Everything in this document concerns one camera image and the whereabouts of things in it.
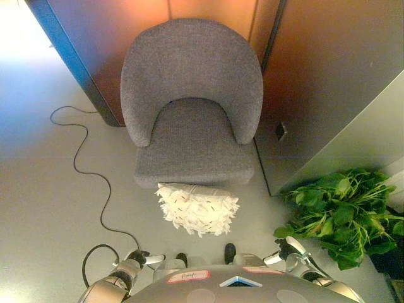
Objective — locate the silver right robot leg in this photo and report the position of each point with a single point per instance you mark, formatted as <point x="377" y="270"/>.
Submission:
<point x="236" y="255"/>

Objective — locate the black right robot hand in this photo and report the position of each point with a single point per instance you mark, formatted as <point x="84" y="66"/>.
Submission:
<point x="285" y="251"/>

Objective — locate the silver robot torso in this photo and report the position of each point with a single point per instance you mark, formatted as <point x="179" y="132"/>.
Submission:
<point x="240" y="285"/>

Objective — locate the grey fabric armchair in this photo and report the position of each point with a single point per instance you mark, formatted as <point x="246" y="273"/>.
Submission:
<point x="192" y="104"/>

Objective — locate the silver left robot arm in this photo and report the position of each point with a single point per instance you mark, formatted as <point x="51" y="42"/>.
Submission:
<point x="110" y="282"/>

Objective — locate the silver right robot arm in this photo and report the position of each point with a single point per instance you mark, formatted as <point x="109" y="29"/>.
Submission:
<point x="318" y="277"/>

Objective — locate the black plant pot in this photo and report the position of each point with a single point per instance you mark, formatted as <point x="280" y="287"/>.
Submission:
<point x="389" y="255"/>

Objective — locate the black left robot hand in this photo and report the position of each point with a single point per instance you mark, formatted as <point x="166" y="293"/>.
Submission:
<point x="146" y="258"/>

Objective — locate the white fringed pillow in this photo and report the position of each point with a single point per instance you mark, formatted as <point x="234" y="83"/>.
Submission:
<point x="197" y="211"/>

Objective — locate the silver left robot leg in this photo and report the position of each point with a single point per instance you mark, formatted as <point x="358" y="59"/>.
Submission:
<point x="176" y="263"/>

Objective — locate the silver robot leg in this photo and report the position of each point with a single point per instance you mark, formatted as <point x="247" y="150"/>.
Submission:
<point x="176" y="263"/>
<point x="236" y="255"/>

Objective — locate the green leafy potted plant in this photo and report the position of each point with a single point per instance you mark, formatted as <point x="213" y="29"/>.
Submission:
<point x="342" y="214"/>

